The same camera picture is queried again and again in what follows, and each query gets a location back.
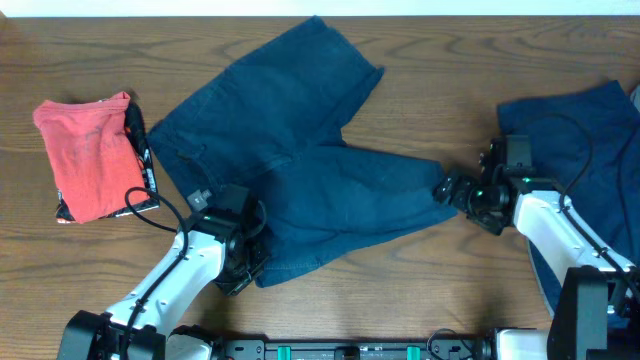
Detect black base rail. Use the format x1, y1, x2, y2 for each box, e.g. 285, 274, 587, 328
217, 334, 496, 360

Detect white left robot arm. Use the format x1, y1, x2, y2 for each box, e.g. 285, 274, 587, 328
57, 185, 269, 360

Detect dark blue clothes pile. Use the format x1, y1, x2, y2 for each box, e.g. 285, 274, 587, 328
497, 79, 640, 329

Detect folded black patterned garment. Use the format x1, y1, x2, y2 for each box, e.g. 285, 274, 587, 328
55, 102, 160, 224

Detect folded red t-shirt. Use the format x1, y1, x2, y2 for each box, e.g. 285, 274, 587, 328
33, 92, 144, 223

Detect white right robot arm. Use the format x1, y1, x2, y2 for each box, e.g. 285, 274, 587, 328
433, 135, 639, 359

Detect dark blue denim shorts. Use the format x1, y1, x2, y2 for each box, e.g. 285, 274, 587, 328
147, 17, 455, 288

